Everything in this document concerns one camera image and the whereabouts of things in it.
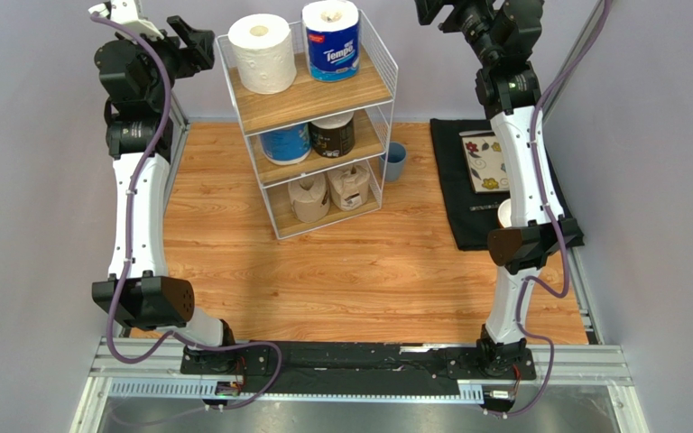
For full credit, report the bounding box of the plain white paper roll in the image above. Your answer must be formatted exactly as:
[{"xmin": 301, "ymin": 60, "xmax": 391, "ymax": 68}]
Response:
[{"xmin": 227, "ymin": 14, "xmax": 297, "ymax": 95}]

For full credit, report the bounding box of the floral square plate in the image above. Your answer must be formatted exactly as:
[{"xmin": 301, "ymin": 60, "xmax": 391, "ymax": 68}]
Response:
[{"xmin": 460, "ymin": 131, "xmax": 510, "ymax": 194}]

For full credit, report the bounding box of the white orange bowl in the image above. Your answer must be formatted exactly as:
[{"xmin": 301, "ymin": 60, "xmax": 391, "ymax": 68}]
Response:
[{"xmin": 497, "ymin": 198, "xmax": 513, "ymax": 228}]

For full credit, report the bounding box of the black paper roll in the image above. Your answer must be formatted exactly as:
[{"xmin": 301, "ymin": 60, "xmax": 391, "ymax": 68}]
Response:
[{"xmin": 309, "ymin": 111, "xmax": 356, "ymax": 159}]

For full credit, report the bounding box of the white wire wooden shelf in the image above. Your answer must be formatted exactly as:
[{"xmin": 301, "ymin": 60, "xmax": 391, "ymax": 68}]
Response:
[{"xmin": 216, "ymin": 13, "xmax": 399, "ymax": 239}]

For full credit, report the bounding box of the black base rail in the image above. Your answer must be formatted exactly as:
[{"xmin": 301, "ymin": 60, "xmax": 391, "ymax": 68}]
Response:
[{"xmin": 180, "ymin": 341, "xmax": 537, "ymax": 397}]

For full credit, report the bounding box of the blue patterned roll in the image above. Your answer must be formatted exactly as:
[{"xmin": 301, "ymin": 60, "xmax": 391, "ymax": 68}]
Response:
[{"xmin": 260, "ymin": 123, "xmax": 311, "ymax": 165}]

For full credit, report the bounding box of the brown paper roll front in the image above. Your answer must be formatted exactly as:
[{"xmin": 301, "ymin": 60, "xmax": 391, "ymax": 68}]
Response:
[{"xmin": 327, "ymin": 164, "xmax": 371, "ymax": 211}]

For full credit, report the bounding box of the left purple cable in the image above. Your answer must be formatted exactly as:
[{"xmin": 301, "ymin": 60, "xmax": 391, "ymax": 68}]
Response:
[{"xmin": 88, "ymin": 13, "xmax": 284, "ymax": 416}]

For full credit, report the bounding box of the brown paper roll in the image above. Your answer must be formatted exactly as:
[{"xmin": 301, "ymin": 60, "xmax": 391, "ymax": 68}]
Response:
[
  {"xmin": 327, "ymin": 164, "xmax": 371, "ymax": 211},
  {"xmin": 288, "ymin": 173, "xmax": 330, "ymax": 223}
]

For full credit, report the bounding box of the blue white roll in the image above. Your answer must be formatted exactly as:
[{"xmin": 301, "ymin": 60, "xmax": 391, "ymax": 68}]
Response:
[{"xmin": 301, "ymin": 1, "xmax": 360, "ymax": 82}]

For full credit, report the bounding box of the silver knife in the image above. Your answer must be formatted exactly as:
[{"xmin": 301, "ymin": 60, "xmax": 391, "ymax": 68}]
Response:
[{"xmin": 469, "ymin": 203, "xmax": 502, "ymax": 212}]

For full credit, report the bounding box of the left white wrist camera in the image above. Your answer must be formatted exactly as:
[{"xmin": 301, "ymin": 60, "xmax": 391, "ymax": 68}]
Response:
[{"xmin": 88, "ymin": 0, "xmax": 165, "ymax": 41}]

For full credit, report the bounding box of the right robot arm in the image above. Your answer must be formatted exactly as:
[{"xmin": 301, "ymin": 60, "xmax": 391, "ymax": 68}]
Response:
[{"xmin": 439, "ymin": 1, "xmax": 582, "ymax": 373}]

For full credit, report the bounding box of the black cloth placemat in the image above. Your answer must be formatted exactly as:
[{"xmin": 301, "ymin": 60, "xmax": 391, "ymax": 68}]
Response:
[{"xmin": 430, "ymin": 117, "xmax": 586, "ymax": 252}]

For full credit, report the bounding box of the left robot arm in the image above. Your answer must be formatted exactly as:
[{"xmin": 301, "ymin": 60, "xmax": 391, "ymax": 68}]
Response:
[{"xmin": 91, "ymin": 15, "xmax": 229, "ymax": 346}]

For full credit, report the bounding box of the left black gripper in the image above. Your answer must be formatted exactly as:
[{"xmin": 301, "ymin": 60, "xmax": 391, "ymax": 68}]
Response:
[{"xmin": 115, "ymin": 17, "xmax": 214, "ymax": 111}]

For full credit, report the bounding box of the blue plastic cup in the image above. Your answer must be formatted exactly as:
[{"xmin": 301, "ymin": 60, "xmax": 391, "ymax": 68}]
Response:
[{"xmin": 379, "ymin": 142, "xmax": 408, "ymax": 182}]

